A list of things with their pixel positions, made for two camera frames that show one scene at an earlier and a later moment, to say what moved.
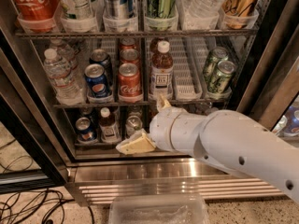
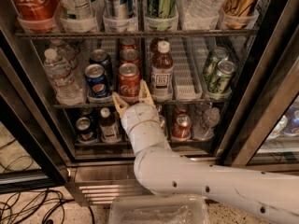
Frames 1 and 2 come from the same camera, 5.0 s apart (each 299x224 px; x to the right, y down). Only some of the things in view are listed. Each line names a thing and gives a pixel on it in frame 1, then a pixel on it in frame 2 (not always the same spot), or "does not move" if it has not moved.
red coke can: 129,83 does not move
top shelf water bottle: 201,1 does not move
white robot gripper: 162,128 to 139,115
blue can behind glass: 292,119 does not move
